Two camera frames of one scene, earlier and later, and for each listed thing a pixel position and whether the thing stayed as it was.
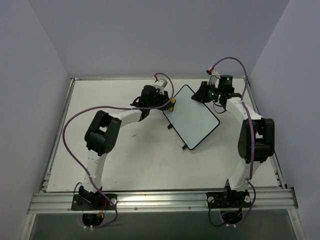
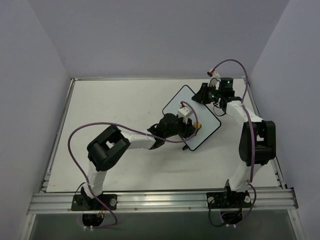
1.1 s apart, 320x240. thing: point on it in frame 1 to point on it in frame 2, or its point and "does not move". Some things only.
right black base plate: (228, 200) does not move
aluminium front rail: (166, 201) does not move
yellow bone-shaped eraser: (173, 101) to (199, 125)
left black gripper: (163, 97) to (188, 127)
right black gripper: (202, 91) does not move
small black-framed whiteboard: (191, 119) does not move
